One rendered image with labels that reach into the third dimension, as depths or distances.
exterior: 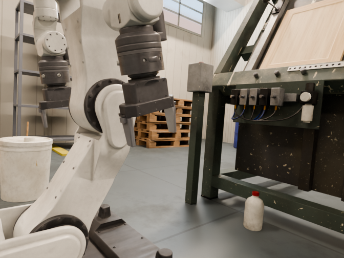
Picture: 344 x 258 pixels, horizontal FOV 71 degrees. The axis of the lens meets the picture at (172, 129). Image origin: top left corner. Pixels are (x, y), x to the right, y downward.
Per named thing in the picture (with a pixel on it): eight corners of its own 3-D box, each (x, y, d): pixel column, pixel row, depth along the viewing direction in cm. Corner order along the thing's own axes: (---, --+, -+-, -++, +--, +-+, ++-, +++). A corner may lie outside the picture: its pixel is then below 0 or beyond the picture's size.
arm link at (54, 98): (43, 110, 74) (36, 70, 71) (36, 108, 81) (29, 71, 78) (84, 105, 82) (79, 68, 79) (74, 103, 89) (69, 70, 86)
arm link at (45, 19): (43, 54, 73) (37, 5, 71) (36, 56, 80) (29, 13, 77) (65, 55, 77) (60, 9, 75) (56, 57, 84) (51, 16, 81)
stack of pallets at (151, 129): (174, 140, 528) (177, 101, 522) (201, 146, 464) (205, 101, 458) (125, 141, 453) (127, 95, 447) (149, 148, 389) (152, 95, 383)
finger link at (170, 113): (175, 133, 54) (172, 105, 52) (167, 131, 56) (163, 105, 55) (180, 131, 55) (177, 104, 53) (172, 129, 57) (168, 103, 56)
